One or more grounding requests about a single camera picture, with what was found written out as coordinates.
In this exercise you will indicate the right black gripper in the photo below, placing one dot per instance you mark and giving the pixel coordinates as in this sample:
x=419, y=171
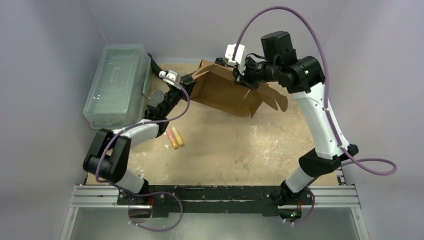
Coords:
x=244, y=78

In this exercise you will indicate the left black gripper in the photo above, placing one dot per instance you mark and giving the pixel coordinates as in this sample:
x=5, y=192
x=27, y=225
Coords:
x=189, y=85

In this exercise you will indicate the brown cardboard box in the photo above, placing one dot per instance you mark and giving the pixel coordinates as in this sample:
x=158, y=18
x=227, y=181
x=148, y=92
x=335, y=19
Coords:
x=215, y=87

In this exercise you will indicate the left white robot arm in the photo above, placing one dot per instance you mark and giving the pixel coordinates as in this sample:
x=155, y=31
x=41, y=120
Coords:
x=108, y=156

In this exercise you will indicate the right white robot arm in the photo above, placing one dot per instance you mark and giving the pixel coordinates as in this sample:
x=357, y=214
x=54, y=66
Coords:
x=304, y=79

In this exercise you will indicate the yellow marker pen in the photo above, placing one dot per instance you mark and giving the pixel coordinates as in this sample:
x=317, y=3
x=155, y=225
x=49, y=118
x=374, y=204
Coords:
x=177, y=136

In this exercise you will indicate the orange marker pen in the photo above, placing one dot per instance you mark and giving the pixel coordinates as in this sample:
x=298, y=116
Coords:
x=172, y=139

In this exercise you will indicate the clear plastic storage bin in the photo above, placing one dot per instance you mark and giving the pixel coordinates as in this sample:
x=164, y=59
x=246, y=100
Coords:
x=120, y=87

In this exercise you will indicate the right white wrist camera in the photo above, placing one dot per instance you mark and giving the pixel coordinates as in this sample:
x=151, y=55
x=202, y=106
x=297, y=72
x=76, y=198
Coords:
x=237, y=59

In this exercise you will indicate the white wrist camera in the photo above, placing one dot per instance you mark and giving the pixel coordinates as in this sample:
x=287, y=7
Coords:
x=170, y=77
x=237, y=59

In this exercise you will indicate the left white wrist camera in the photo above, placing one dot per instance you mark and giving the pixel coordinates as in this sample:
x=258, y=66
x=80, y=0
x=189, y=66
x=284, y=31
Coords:
x=170, y=77

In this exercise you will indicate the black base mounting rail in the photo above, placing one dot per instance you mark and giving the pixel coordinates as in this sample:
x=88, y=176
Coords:
x=267, y=200

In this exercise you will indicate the aluminium frame extrusion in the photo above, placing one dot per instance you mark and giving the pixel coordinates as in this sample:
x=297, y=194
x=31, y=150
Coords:
x=94, y=196

